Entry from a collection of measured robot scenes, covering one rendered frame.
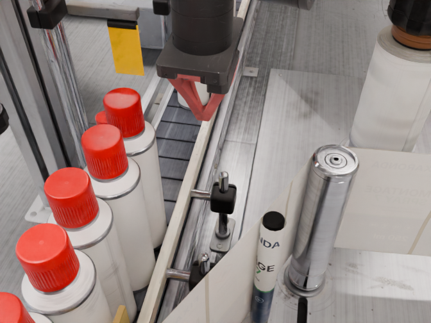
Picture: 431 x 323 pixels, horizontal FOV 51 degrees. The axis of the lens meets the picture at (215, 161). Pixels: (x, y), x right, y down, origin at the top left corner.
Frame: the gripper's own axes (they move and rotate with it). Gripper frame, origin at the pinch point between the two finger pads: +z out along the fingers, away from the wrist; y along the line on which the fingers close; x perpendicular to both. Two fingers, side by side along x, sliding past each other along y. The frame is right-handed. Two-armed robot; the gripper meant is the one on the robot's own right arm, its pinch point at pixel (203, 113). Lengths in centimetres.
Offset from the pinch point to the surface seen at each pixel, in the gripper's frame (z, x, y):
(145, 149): -2.7, 3.3, -9.3
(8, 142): 18.8, 34.6, 8.3
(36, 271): -6.7, 5.0, -25.1
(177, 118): 13.6, 7.3, 14.0
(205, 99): 12.0, 3.7, 17.6
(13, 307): -7.5, 4.7, -27.9
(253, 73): 18.5, -1.8, 35.7
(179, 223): 9.7, 1.1, -8.1
